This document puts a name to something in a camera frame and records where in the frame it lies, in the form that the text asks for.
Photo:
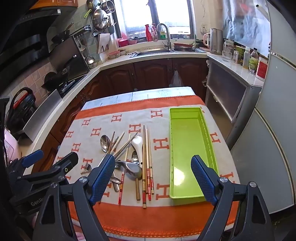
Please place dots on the red labelled jar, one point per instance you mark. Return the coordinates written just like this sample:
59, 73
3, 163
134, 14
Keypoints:
261, 69

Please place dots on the pink basin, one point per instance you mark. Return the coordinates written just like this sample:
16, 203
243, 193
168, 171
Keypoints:
133, 41

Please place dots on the round metal spoon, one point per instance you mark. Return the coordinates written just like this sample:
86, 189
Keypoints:
105, 143

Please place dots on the steel electric kettle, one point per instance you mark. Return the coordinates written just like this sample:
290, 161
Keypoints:
216, 41

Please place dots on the steel faucet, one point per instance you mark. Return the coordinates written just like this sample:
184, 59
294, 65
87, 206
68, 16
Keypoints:
167, 34

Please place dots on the small metal spoon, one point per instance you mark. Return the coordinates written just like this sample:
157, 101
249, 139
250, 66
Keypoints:
134, 157

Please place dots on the brown wooden chopstick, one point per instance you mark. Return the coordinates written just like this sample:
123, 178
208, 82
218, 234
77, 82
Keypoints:
138, 190

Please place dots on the gas stove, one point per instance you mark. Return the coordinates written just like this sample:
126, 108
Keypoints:
69, 84

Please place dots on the kitchen window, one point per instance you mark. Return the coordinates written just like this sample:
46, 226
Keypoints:
136, 14

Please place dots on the hanging black pan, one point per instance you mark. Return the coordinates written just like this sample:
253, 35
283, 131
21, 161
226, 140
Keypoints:
61, 34

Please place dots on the metal chopstick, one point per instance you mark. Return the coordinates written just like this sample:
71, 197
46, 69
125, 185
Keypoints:
127, 142
124, 148

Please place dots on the green plastic utensil tray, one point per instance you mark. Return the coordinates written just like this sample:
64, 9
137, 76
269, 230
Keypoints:
188, 157

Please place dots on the green dish soap bottle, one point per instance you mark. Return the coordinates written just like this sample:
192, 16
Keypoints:
163, 34

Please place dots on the red basin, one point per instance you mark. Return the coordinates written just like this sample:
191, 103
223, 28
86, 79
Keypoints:
123, 42

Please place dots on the clear bottle with white cap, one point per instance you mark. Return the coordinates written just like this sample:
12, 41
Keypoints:
246, 59

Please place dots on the hanging plastic bag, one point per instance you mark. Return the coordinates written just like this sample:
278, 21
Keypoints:
177, 80

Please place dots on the black and red pressure cooker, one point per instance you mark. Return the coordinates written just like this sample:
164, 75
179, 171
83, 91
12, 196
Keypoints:
20, 109

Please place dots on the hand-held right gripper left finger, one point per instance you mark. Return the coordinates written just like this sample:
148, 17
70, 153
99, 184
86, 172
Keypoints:
103, 178

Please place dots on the large metal serving spoon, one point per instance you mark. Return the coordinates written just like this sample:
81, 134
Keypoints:
131, 170

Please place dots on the steel disinfection cabinet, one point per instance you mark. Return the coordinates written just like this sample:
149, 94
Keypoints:
226, 92

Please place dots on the brown wooden cabinets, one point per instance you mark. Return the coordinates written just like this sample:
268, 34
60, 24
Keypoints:
150, 74

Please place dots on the pink rice cooker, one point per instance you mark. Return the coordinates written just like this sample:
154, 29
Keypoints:
11, 148

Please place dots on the green labelled bottle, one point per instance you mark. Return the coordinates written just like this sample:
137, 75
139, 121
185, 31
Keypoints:
253, 62

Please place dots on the pale cutting board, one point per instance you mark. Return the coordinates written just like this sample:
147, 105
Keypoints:
103, 42

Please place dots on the clear food container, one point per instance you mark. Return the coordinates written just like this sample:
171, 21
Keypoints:
114, 54

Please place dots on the steel sink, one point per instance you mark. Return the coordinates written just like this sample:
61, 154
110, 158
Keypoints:
155, 52

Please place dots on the orange and cream printed blanket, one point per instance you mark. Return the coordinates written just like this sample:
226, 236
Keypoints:
92, 132

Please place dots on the small steel kettle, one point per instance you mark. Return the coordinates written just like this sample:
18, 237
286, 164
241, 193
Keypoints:
90, 61

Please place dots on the red dish pan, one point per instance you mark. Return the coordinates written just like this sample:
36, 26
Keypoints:
183, 46

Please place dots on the pink and white kettle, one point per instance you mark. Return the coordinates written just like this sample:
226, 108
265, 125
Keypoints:
206, 40

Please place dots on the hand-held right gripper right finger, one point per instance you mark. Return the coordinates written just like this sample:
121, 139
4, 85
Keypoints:
204, 178

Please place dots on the glass pitcher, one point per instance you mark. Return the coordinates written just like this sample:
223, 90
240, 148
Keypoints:
227, 51

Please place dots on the stainless steel panel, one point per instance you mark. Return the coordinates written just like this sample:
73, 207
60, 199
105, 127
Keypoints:
44, 113

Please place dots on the white ceramic spoon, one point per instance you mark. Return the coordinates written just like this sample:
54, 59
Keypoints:
137, 143

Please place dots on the black wok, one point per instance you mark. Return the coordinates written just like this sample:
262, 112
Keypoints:
55, 80

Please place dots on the hanging steel pots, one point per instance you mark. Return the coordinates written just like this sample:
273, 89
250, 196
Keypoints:
100, 14

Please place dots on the clear plastic wall sheet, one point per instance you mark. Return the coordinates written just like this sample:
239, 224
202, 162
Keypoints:
245, 25

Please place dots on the grey refrigerator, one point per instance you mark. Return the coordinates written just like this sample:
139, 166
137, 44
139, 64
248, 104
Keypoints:
272, 104

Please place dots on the red spray bottle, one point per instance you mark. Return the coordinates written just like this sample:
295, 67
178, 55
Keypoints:
148, 33

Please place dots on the black range hood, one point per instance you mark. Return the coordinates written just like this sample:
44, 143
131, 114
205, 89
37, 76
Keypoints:
25, 39

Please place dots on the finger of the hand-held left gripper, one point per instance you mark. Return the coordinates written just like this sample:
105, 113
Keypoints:
67, 163
33, 157

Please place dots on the pink bottle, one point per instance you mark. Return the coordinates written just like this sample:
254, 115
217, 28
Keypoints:
154, 34

